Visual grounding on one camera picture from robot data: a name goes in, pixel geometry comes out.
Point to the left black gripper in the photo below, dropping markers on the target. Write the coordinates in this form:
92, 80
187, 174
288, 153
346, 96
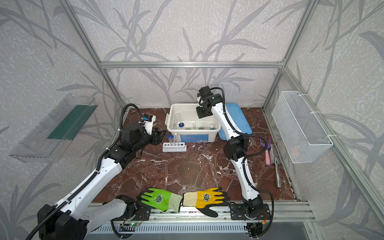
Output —
157, 136

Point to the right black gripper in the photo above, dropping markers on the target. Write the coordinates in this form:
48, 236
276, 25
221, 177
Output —
202, 110

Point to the blue plastic bin lid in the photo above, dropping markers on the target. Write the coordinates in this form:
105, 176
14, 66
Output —
237, 116

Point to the white plastic storage bin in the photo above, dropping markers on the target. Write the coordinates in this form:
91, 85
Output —
191, 119

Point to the clear cylinder blue hexagonal base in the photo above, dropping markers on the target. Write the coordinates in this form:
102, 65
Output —
179, 120

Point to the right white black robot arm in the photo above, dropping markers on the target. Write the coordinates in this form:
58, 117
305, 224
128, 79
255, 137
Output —
235, 150

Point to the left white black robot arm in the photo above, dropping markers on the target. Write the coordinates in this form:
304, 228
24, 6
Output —
66, 220

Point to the white test tube rack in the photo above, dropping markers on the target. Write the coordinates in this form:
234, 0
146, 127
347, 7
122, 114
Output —
174, 147

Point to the green work glove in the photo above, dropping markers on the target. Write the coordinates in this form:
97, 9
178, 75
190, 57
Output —
160, 199

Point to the yellow work glove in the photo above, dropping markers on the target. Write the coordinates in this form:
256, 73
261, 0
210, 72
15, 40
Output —
205, 199

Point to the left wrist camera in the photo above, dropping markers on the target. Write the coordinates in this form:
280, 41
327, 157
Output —
148, 122

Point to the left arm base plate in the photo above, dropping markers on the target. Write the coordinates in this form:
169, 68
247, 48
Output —
139, 214

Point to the purple rake pink handle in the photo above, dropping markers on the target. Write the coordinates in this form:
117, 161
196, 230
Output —
267, 152

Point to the clear acrylic wall shelf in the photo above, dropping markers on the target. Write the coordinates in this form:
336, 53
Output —
48, 141

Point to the white wire mesh basket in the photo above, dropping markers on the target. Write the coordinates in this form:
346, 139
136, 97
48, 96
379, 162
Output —
302, 133

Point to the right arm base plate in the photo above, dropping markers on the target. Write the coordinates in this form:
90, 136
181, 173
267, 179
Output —
243, 212

